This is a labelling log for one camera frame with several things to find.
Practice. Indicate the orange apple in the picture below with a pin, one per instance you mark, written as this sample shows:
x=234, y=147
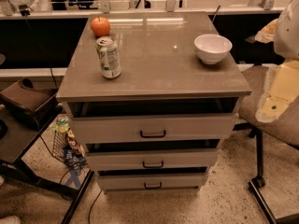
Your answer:
x=100, y=26

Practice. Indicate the white ceramic bowl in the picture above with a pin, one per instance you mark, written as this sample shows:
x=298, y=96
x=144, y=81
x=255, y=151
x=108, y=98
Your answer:
x=211, y=49

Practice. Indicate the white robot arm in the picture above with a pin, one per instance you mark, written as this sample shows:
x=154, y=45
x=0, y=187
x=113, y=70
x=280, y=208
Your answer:
x=281, y=86

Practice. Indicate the brown mesh office chair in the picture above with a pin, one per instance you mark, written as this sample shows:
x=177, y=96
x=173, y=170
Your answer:
x=285, y=129

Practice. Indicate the black side table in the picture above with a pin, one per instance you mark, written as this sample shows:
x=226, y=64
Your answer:
x=13, y=146

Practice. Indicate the grey drawer cabinet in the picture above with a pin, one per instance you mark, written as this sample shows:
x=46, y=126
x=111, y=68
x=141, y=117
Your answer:
x=158, y=62

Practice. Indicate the white green soda can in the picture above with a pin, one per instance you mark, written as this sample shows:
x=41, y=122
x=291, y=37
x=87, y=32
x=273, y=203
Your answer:
x=108, y=55

